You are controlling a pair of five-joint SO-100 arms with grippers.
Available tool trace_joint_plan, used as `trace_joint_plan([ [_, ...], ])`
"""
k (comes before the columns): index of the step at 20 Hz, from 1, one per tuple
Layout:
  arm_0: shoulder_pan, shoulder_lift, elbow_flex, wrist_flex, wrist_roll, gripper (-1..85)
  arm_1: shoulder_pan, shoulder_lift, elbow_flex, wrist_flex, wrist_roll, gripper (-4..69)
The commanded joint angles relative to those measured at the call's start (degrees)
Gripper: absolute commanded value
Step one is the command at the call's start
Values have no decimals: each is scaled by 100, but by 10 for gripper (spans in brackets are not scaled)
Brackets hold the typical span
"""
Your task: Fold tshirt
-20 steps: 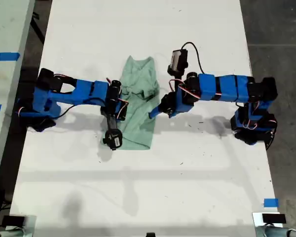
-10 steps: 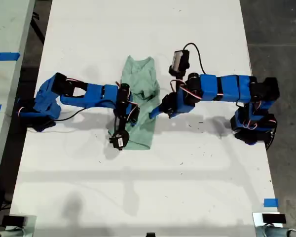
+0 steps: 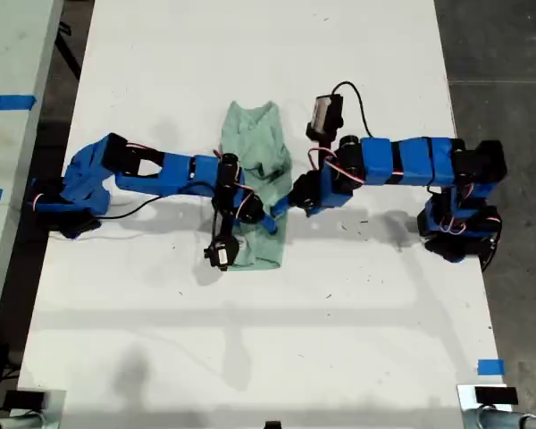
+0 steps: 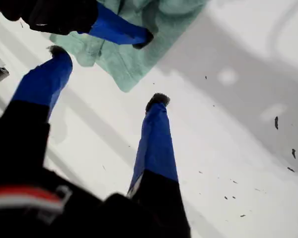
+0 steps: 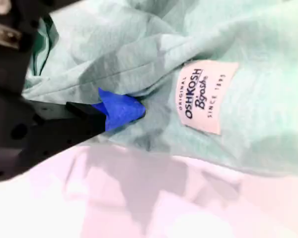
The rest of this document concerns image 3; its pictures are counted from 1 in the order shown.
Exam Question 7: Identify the black stand leg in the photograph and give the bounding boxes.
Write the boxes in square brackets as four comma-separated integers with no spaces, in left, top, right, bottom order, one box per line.
[55,21,84,81]

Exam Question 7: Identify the black base cable loop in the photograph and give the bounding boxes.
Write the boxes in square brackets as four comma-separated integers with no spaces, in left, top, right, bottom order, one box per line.
[477,205,505,273]

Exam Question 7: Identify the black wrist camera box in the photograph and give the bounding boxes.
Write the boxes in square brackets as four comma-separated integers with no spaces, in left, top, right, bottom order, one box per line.
[203,239,241,273]
[305,93,345,140]

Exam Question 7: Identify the black box on grey plate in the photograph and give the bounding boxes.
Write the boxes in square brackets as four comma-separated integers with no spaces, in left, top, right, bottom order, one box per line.
[4,390,48,410]

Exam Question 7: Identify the pale grey side table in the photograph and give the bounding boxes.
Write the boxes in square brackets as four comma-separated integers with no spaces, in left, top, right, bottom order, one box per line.
[0,0,66,354]

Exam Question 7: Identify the black camera stalk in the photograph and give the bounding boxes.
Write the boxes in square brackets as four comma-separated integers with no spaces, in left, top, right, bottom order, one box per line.
[316,136,336,173]
[212,207,233,245]

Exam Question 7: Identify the long blue tape strip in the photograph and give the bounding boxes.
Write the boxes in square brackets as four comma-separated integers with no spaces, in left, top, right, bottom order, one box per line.
[0,94,38,112]

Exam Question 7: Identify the square blue tape piece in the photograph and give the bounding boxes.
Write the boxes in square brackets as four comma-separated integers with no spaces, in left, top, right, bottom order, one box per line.
[477,358,506,376]

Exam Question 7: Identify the pale grey tube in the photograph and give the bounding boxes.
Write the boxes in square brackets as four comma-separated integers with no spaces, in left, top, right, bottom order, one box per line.
[463,408,536,429]
[0,413,50,429]

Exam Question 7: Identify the black camera cable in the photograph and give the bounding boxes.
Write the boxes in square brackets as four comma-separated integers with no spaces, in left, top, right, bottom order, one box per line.
[331,80,376,139]
[98,195,215,221]

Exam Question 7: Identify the black box on white plate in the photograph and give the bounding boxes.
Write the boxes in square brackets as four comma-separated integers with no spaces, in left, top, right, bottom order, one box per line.
[474,386,518,406]

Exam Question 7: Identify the grey metal plate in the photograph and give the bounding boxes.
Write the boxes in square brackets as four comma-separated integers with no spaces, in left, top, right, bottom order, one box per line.
[44,388,67,429]

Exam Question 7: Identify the pale green T-shirt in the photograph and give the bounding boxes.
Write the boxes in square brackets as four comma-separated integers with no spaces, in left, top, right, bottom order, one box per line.
[218,100,294,273]

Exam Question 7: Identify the white metal plate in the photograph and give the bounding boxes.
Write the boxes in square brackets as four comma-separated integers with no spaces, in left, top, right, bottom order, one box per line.
[456,383,519,410]

